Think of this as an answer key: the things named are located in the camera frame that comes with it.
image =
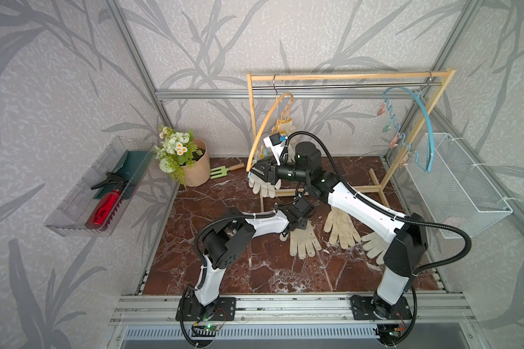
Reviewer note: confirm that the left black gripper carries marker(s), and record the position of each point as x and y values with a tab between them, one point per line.
304	223

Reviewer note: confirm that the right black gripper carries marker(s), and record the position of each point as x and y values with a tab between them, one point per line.
271	170

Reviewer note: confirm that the orange clip hanger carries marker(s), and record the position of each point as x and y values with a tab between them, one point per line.
257	132

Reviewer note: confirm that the white glove red spot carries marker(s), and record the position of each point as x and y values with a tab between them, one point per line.
280	153

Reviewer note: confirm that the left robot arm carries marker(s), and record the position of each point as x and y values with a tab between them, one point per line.
221	242

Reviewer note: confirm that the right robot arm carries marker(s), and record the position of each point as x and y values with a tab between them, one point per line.
405	236

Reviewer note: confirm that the green garden fork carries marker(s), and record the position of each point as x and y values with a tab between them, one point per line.
223	171

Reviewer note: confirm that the potted white flower plant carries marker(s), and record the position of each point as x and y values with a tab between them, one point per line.
183	157

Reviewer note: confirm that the green trowel scoop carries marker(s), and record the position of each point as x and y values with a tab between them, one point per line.
131	167

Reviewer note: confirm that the red spray bottle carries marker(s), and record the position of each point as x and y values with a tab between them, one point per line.
108	204

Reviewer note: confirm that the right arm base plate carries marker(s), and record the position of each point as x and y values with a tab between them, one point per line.
373	308

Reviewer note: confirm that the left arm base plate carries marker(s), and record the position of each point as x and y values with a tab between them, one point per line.
190	309

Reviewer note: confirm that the white wire basket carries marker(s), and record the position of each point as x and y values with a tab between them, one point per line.
456	191

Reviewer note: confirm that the clear plastic wall bin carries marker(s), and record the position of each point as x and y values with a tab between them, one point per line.
70	217

